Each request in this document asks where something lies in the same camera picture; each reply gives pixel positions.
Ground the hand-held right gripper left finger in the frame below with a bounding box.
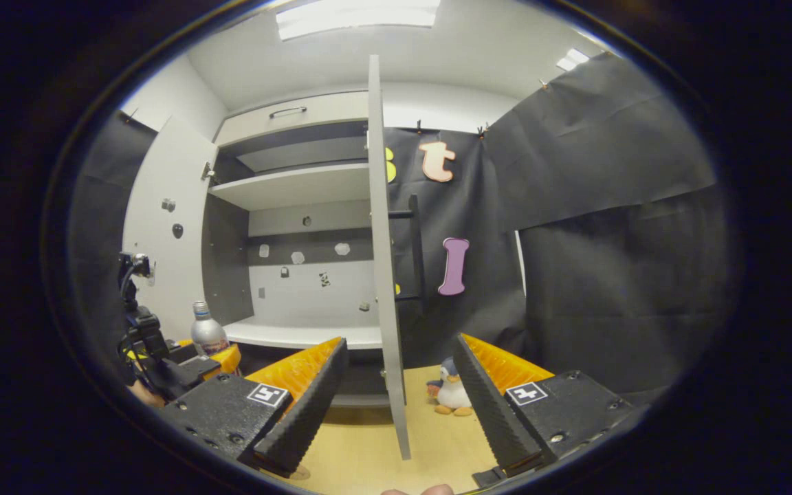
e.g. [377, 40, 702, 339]
[162, 337, 350, 480]

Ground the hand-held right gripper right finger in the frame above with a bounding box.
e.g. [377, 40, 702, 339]
[452, 333, 634, 480]

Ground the silver bottle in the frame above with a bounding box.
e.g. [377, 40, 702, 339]
[190, 300, 230, 357]

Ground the white cabinet door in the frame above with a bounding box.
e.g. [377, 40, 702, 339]
[122, 115, 219, 341]
[367, 55, 412, 461]

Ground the white cabinet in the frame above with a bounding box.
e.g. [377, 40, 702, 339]
[201, 89, 386, 410]

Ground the white cabinet shelf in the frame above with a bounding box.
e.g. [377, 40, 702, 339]
[208, 163, 371, 212]

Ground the white cabinet drawer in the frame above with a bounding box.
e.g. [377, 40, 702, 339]
[215, 91, 369, 146]

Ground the penguin plush toy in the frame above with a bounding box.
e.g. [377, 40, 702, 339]
[427, 357, 474, 417]

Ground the black backdrop cloth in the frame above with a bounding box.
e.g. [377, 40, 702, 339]
[69, 110, 158, 365]
[386, 52, 730, 406]

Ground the small ceiling light panel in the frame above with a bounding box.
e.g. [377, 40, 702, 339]
[555, 48, 591, 72]

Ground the large ceiling light panel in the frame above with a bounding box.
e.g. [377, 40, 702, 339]
[276, 0, 441, 41]

